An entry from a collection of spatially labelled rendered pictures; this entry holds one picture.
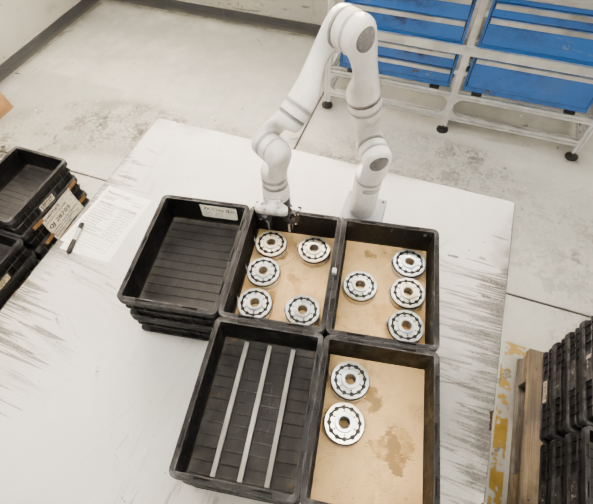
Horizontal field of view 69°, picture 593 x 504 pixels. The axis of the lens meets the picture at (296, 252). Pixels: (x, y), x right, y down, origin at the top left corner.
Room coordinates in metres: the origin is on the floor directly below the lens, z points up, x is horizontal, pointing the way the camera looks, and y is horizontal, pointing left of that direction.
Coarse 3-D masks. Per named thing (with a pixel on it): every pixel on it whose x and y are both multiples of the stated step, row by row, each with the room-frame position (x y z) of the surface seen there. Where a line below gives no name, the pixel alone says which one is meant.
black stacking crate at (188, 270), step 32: (160, 224) 0.87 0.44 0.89; (192, 224) 0.91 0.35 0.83; (224, 224) 0.91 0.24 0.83; (160, 256) 0.79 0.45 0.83; (192, 256) 0.78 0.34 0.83; (224, 256) 0.78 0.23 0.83; (128, 288) 0.62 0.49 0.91; (160, 288) 0.67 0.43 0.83; (192, 288) 0.66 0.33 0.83; (160, 320) 0.56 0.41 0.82; (192, 320) 0.54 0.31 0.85
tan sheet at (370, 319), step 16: (352, 256) 0.76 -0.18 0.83; (368, 256) 0.76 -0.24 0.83; (384, 256) 0.76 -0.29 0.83; (368, 272) 0.70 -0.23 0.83; (384, 272) 0.70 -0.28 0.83; (384, 288) 0.64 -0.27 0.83; (352, 304) 0.59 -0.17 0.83; (368, 304) 0.59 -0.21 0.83; (384, 304) 0.58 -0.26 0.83; (336, 320) 0.54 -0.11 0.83; (352, 320) 0.53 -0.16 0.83; (368, 320) 0.53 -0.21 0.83; (384, 320) 0.53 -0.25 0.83; (384, 336) 0.48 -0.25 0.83
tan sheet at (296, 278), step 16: (288, 240) 0.83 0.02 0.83; (256, 256) 0.77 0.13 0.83; (288, 256) 0.77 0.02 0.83; (288, 272) 0.71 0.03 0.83; (304, 272) 0.71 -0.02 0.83; (320, 272) 0.70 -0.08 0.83; (272, 288) 0.65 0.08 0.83; (288, 288) 0.65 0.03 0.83; (304, 288) 0.65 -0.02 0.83; (320, 288) 0.65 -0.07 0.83; (256, 304) 0.60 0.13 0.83; (320, 304) 0.59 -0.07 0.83; (320, 320) 0.54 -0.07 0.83
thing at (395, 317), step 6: (396, 312) 0.54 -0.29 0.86; (402, 312) 0.54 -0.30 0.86; (408, 312) 0.54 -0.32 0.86; (390, 318) 0.52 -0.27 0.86; (396, 318) 0.52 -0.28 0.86; (414, 318) 0.52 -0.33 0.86; (420, 318) 0.52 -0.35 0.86; (390, 324) 0.50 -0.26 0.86; (396, 324) 0.50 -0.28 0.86; (420, 324) 0.50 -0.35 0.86; (390, 330) 0.48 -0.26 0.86; (396, 330) 0.48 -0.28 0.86; (414, 330) 0.48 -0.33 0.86; (420, 330) 0.48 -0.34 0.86; (396, 336) 0.47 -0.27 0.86; (402, 336) 0.47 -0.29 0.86; (408, 336) 0.47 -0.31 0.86; (414, 336) 0.47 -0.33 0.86; (420, 336) 0.46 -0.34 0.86
